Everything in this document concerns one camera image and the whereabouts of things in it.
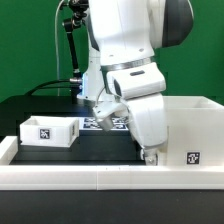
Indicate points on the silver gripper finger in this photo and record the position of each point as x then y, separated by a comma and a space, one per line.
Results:
150, 156

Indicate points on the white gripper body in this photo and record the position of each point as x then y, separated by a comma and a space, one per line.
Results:
147, 120

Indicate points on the white drawer cabinet frame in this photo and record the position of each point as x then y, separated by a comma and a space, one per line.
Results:
195, 132

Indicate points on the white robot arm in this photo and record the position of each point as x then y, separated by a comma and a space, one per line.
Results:
126, 33

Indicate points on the rear white drawer box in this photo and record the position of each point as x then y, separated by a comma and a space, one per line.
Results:
49, 131

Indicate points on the white marker plate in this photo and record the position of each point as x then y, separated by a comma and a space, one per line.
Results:
90, 123

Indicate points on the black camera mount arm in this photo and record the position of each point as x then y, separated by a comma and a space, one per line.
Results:
78, 8

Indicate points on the white front boundary rail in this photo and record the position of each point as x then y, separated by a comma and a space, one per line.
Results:
14, 177

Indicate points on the white boundary rail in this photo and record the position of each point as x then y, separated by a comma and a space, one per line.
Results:
8, 149
14, 177

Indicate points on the white left boundary rail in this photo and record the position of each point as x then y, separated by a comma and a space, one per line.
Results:
8, 149

